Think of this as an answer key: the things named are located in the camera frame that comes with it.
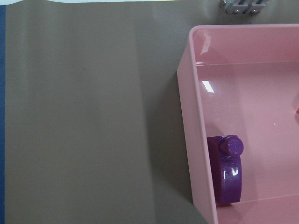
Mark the aluminium camera post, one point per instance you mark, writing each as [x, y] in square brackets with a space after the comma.
[243, 6]

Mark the purple curved toy block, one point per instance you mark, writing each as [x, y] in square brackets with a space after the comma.
[225, 162]

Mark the pink plastic box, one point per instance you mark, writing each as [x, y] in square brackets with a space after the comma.
[244, 80]

